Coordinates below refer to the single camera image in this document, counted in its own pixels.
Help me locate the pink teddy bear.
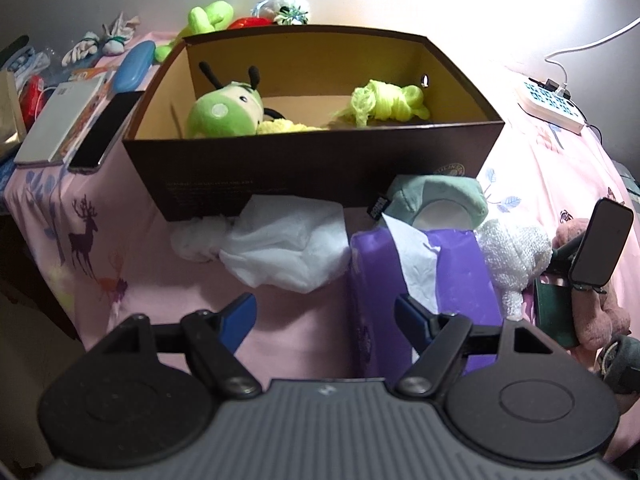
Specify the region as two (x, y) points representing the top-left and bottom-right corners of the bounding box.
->
(552, 217), (630, 352)

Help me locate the white mesh cloth bundle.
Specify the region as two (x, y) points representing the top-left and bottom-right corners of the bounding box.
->
(475, 216), (552, 321)

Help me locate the white knotted cloth bundle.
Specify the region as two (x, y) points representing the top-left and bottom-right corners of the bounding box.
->
(170, 195), (350, 294)

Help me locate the neon green knotted cloth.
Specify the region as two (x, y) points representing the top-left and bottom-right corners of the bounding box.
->
(328, 79), (431, 128)

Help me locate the yellow fuzzy knotted towel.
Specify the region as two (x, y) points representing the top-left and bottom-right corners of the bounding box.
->
(256, 118), (323, 136)

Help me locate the purple tissue pack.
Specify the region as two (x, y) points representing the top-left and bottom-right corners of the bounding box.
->
(349, 219), (502, 382)

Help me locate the pink deer print tablecloth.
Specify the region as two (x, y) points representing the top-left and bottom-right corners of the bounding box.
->
(2, 29), (640, 461)

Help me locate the black smartphone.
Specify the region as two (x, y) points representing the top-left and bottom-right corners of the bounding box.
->
(67, 90), (143, 174)

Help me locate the green bug plush toy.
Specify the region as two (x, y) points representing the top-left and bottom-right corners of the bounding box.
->
(184, 62), (284, 139)

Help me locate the dark brown cardboard box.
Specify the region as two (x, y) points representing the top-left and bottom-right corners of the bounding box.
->
(124, 25), (503, 221)

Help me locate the white blue power strip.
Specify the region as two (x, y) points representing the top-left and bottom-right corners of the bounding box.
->
(518, 78), (586, 134)

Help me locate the white book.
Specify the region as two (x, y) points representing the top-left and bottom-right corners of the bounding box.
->
(14, 72), (108, 167)

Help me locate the blue glasses case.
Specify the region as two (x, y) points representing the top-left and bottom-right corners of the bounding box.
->
(112, 40), (155, 93)

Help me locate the beige paper bag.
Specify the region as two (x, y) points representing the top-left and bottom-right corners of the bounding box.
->
(0, 70), (26, 157)

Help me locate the red packet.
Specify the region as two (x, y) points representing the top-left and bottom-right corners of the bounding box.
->
(20, 75), (44, 129)

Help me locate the red plush toy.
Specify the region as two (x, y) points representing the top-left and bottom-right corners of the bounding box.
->
(228, 16), (273, 30)

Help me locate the white knit glove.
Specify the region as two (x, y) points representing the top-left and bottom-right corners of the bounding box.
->
(61, 32), (100, 67)

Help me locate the green yellow plush toy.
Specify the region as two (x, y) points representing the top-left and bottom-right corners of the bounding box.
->
(154, 0), (234, 64)

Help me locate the white fluffy pompom toy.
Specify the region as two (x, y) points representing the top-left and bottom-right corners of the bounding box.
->
(250, 0), (310, 25)

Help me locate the white power cable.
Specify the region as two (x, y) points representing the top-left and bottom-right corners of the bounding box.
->
(544, 14), (640, 92)

